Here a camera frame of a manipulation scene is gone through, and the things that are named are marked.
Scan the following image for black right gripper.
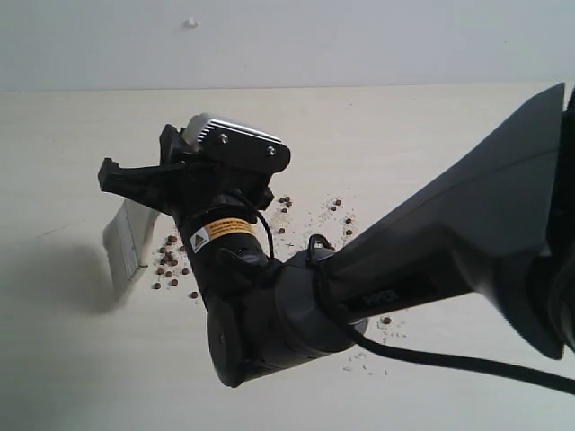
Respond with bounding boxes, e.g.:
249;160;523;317
97;124;274;216

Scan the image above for white paint brush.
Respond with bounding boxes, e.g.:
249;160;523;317
102;198;159;307

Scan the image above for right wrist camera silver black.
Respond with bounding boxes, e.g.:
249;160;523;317
181;112;291;175

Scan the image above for white wall plug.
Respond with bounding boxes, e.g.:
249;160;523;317
183;18;200;30

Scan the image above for scattered brown pellets and rice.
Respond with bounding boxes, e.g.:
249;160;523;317
151;192;408;376

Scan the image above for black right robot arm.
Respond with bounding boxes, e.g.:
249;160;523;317
98;84;574;394

